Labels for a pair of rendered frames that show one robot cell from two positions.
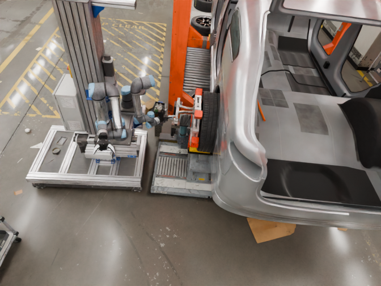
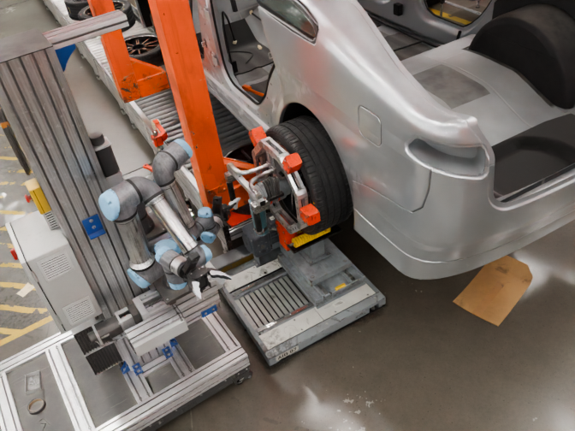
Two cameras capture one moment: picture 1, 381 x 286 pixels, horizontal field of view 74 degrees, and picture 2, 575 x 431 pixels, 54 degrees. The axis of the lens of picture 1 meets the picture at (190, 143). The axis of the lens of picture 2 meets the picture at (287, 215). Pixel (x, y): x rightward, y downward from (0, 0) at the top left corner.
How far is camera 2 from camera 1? 0.93 m
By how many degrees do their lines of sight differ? 16
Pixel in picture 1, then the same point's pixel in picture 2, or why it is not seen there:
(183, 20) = (182, 23)
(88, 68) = (78, 173)
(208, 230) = (411, 358)
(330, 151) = (509, 114)
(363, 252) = not seen: outside the picture
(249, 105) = (403, 76)
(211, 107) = (305, 140)
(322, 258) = not seen: outside the picture
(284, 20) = not seen: outside the picture
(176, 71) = (199, 121)
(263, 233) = (494, 306)
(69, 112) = (62, 286)
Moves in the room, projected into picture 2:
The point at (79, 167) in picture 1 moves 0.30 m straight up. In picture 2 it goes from (109, 403) to (90, 369)
